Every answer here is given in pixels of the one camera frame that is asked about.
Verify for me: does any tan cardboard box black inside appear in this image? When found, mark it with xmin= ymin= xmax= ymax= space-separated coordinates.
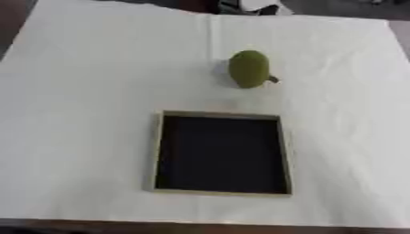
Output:
xmin=150 ymin=110 xmax=295 ymax=197

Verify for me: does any green toy fruit with stem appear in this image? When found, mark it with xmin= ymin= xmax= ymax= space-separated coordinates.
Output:
xmin=227 ymin=49 xmax=281 ymax=90

